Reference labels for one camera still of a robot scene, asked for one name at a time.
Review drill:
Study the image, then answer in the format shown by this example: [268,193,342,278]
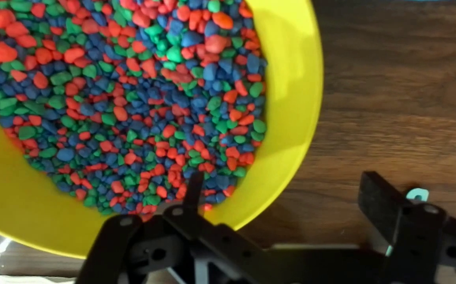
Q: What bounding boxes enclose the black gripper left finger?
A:
[74,170,224,284]

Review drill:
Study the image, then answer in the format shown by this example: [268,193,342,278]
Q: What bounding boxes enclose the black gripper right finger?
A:
[357,170,456,284]

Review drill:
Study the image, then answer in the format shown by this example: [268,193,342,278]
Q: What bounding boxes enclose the yellow bowl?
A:
[0,0,325,261]

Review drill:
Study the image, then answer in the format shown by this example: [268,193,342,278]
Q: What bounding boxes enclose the round dark wood table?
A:
[0,0,456,282]

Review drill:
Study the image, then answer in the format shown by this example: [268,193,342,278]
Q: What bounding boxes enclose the coloured gravel pebbles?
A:
[0,0,268,218]

